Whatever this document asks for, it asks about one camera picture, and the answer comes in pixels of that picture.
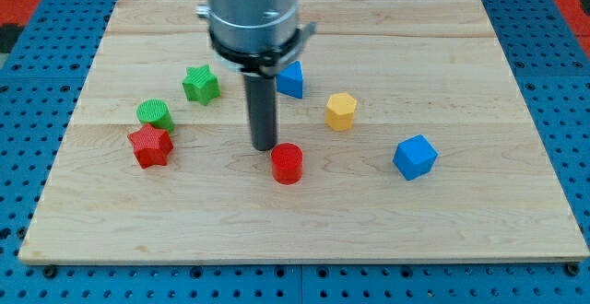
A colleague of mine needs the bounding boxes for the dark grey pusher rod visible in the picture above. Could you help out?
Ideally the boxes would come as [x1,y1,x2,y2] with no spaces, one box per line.
[243,76,277,151]

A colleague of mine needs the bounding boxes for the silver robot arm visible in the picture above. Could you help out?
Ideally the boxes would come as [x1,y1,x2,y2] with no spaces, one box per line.
[196,0,316,151]

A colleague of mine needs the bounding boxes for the blue triangle block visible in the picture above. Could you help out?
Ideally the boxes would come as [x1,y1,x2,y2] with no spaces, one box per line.
[276,61,304,99]

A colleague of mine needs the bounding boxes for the green star block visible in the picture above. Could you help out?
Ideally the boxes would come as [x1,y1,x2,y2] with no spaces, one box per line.
[182,64,220,106]

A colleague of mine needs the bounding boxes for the red cylinder block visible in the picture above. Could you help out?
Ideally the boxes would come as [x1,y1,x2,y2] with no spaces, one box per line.
[271,143,303,185]

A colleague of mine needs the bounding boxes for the yellow hexagon block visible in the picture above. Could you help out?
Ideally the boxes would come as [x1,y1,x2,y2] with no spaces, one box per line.
[325,92,357,131]

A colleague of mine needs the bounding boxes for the green cylinder block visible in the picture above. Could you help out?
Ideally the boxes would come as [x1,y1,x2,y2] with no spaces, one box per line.
[136,99,175,133]

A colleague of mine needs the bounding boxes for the red star block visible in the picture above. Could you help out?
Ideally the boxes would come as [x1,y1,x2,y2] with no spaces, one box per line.
[127,123,174,169]

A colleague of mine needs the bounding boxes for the wooden board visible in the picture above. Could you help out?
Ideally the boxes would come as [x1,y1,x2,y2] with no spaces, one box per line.
[19,0,589,265]

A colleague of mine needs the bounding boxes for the blue cube block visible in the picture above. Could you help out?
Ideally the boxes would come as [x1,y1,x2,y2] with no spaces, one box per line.
[393,134,438,181]

